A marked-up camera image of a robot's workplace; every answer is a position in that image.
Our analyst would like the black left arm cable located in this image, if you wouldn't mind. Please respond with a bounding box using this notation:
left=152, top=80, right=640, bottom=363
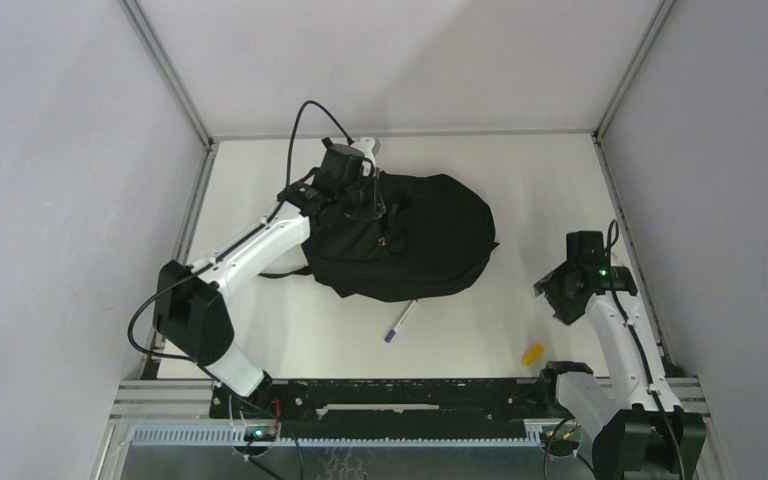
left=126, top=99, right=359, bottom=480

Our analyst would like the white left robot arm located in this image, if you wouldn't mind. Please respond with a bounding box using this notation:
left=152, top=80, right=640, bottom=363
left=146, top=137, right=380, bottom=417

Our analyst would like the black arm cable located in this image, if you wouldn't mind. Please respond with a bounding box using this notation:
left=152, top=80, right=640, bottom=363
left=542, top=218, right=690, bottom=480
left=126, top=99, right=359, bottom=480

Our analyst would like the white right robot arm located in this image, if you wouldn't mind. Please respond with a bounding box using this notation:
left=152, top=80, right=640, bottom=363
left=534, top=230, right=706, bottom=479

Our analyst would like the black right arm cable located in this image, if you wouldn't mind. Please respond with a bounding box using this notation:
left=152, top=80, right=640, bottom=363
left=542, top=218, right=690, bottom=480

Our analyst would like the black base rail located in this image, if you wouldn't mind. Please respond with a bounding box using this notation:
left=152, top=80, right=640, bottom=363
left=208, top=374, right=569, bottom=442

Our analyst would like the black backpack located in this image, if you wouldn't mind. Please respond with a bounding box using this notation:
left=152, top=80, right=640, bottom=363
left=293, top=173, right=498, bottom=302

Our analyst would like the purple marker pen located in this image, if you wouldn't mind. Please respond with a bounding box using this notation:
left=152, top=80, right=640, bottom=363
left=384, top=299, right=418, bottom=343

